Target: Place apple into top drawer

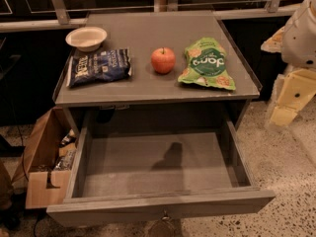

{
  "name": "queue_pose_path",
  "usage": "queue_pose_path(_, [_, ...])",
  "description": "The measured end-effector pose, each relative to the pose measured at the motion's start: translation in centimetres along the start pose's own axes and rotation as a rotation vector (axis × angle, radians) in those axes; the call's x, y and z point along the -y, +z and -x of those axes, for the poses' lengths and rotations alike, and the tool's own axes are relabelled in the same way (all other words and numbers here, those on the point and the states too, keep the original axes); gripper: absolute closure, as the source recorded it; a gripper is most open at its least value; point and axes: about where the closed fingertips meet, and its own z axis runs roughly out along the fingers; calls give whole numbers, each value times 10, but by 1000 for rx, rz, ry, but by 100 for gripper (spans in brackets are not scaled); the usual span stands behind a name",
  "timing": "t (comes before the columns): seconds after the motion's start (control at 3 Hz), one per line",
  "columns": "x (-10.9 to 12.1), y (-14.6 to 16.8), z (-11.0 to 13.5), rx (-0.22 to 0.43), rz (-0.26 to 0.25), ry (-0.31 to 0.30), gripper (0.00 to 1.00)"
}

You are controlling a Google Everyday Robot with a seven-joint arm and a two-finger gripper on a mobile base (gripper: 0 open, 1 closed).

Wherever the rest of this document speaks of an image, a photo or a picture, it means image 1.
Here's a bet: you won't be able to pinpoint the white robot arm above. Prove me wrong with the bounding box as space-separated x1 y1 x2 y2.
261 0 316 126

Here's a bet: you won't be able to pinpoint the snack packets in box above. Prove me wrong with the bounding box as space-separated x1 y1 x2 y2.
53 129 76 171

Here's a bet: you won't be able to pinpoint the blue chip bag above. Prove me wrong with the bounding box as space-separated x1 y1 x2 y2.
66 48 132 88

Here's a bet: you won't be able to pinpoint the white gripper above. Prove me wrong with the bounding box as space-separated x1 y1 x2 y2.
261 0 316 126

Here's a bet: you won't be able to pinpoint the open grey top drawer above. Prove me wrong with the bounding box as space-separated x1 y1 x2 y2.
47 121 276 227

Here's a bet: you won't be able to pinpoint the red apple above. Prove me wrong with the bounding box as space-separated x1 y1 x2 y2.
151 47 176 74

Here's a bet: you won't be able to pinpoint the white paper bowl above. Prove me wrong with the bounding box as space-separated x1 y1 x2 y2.
65 27 108 52

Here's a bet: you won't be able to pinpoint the wooden side box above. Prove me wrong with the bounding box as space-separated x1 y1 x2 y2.
12 108 71 209

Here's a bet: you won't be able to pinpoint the grey cabinet with top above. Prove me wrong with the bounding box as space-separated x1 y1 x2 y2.
53 11 261 128

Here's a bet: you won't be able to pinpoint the green snack bag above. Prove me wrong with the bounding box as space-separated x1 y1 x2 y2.
178 37 236 91

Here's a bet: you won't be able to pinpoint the metal window railing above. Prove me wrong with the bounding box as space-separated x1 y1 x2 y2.
0 0 303 33

